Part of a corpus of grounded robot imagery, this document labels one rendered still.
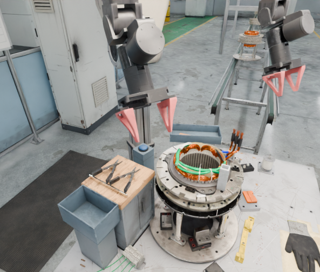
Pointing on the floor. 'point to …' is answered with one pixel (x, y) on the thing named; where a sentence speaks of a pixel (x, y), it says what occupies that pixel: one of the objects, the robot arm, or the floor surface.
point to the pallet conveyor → (271, 115)
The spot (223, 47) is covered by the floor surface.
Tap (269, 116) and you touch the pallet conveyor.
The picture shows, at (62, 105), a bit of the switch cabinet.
